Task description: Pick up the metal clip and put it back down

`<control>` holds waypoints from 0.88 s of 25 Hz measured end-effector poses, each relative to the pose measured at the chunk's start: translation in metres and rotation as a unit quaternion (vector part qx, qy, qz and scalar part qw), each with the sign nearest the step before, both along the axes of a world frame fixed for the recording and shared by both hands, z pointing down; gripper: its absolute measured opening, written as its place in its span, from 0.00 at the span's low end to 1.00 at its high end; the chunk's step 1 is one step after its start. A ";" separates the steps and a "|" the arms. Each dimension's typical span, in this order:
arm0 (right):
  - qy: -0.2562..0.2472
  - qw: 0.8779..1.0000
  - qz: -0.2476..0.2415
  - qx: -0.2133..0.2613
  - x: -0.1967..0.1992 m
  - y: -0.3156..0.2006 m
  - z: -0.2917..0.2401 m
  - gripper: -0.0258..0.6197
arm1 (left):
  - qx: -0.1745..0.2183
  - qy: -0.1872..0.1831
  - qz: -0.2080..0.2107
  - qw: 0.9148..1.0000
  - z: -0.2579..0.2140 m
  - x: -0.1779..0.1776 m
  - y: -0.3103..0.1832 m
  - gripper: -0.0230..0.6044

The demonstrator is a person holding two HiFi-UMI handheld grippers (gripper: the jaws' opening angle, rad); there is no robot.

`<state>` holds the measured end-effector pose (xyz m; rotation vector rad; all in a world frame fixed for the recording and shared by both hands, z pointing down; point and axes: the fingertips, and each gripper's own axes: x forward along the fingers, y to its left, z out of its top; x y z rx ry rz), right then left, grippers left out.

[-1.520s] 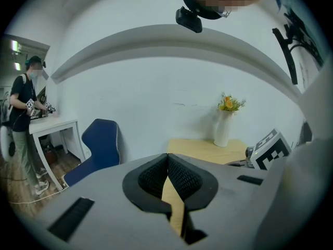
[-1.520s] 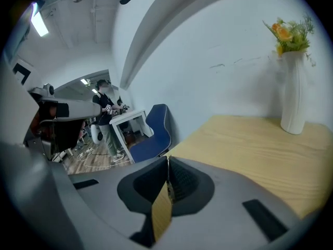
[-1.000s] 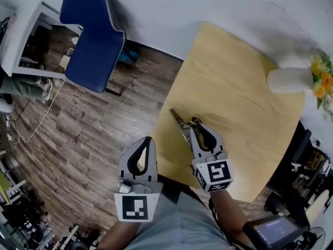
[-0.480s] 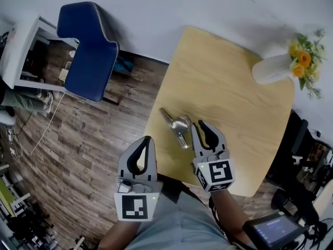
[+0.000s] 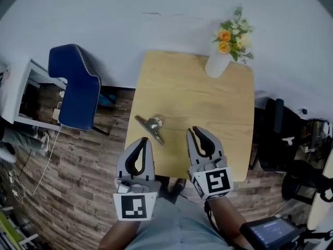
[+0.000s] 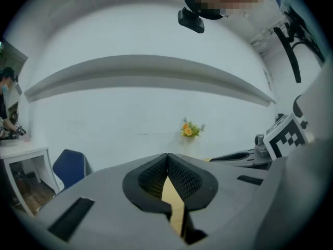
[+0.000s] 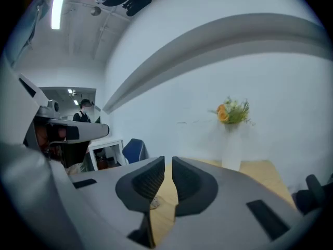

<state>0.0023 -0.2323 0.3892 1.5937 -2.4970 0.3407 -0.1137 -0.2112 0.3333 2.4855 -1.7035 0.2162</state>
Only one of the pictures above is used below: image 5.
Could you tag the black office chair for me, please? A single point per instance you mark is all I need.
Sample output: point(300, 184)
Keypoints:
point(301, 181)
point(273, 139)

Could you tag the black tablet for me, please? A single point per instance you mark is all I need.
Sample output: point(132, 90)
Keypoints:
point(273, 232)

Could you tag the person's left forearm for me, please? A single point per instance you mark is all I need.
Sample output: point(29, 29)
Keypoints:
point(119, 236)

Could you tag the metal bulldog clip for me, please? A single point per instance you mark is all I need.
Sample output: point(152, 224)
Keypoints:
point(152, 125)

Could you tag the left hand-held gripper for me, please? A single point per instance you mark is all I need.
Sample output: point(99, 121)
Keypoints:
point(134, 207)

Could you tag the white vase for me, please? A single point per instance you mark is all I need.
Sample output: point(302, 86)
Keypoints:
point(216, 66)

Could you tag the blue chair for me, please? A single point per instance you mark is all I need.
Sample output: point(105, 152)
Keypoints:
point(75, 92)

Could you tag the person's brown shoe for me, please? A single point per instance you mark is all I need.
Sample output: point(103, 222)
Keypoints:
point(181, 185)

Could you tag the person's right forearm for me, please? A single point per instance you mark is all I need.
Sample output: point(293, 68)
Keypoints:
point(226, 217)

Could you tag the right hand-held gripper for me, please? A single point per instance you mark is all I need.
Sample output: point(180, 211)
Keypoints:
point(217, 182)

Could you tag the pair of sneakers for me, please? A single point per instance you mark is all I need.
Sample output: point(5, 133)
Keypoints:
point(43, 140)

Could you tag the white cabinet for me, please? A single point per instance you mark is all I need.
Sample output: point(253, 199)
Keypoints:
point(15, 87)

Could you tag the orange and white flower bouquet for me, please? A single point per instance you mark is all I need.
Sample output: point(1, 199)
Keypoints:
point(231, 38)

